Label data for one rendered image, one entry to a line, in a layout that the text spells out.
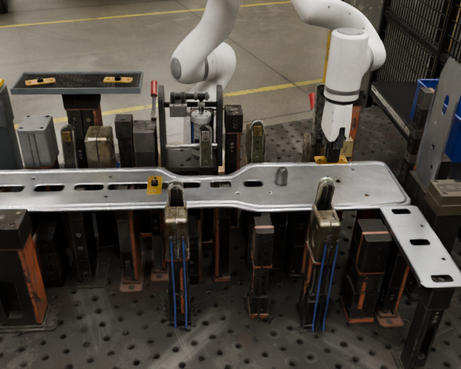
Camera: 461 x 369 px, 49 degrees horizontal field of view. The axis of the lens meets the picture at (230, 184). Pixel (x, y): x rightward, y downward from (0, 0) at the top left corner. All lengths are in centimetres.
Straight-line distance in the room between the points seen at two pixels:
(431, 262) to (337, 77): 47
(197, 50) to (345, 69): 58
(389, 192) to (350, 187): 10
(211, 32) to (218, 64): 15
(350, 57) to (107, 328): 90
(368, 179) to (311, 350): 48
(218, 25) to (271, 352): 94
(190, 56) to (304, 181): 56
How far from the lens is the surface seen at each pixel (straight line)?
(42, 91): 157
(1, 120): 168
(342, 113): 125
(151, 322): 139
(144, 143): 147
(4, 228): 123
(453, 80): 135
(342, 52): 120
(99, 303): 146
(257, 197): 130
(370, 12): 408
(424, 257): 121
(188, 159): 153
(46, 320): 145
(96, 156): 146
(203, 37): 162
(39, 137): 146
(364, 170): 147
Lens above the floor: 173
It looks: 33 degrees down
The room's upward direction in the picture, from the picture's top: 2 degrees clockwise
